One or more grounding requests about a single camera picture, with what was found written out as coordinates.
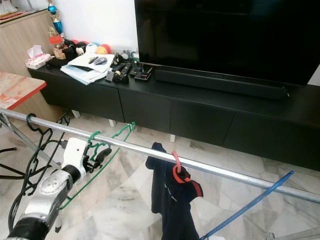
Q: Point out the green plastic hanger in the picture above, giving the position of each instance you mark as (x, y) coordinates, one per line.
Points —
(93, 133)

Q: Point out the red plastic hanger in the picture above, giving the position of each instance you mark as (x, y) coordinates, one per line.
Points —
(176, 161)

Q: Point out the navy shirt with red trim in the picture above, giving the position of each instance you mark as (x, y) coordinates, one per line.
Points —
(172, 210)

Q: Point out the black plastic hanger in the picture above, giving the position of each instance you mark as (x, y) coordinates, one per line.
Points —
(27, 122)

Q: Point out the blue plastic hanger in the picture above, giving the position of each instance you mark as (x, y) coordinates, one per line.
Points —
(250, 203)

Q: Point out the stack of papers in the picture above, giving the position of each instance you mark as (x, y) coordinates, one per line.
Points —
(87, 70)

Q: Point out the black remote control holder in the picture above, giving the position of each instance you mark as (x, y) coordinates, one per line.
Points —
(121, 71)

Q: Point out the small black display box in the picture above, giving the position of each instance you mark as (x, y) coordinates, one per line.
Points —
(143, 74)

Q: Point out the grey computer mouse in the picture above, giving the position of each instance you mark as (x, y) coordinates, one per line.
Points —
(101, 60)

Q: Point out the marble pattern folding table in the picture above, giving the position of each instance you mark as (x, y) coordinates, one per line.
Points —
(15, 90)

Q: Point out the black TV cabinet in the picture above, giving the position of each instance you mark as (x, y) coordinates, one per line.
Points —
(200, 120)

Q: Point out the pink tissue pack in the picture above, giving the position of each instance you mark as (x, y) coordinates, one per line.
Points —
(37, 60)

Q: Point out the red lid jar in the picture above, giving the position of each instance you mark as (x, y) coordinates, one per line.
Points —
(56, 46)

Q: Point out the wooden sideboard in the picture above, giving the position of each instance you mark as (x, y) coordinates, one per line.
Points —
(25, 45)

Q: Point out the metal clothes rack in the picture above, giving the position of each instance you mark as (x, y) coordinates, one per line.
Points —
(230, 175)

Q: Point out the blue gold trophy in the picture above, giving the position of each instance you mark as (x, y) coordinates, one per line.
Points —
(55, 22)

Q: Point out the black soundbar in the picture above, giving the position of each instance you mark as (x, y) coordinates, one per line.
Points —
(220, 84)

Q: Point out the black television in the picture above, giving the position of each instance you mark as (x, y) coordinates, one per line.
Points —
(225, 35)

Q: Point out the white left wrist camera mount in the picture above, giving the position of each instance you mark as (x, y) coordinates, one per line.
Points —
(75, 152)

